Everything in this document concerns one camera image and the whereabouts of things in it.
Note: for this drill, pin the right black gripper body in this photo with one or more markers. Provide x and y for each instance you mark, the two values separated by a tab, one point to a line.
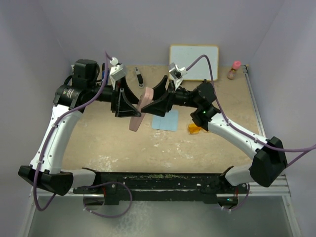
176	94

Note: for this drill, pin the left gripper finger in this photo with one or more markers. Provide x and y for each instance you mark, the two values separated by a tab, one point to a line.
127	109
132	98

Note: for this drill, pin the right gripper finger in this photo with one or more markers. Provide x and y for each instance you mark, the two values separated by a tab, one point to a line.
160	88
158	107

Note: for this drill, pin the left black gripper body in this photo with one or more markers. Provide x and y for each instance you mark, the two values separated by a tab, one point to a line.
111	96

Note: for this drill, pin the pink glasses case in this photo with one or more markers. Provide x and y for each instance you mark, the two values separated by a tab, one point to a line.
146	99

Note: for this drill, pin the blue cleaning cloth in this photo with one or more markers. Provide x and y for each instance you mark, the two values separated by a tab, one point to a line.
167	123

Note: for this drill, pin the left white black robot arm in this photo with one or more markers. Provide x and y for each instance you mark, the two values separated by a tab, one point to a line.
80	89

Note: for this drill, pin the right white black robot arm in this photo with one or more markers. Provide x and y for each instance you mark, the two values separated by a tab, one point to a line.
268	159

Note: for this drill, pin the orange sunglasses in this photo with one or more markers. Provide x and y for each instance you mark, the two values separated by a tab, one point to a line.
194	129

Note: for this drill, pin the blue black stapler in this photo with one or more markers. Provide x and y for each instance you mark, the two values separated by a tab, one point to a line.
103	71

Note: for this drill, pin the pink capped small bottle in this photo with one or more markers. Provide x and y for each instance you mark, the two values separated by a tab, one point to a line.
234	68

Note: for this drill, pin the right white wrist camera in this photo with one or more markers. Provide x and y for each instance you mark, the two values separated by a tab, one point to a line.
177	74

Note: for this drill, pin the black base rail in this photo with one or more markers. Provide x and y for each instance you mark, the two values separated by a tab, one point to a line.
209	188

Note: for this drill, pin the aluminium frame rail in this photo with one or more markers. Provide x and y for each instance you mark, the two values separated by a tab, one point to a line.
103	142

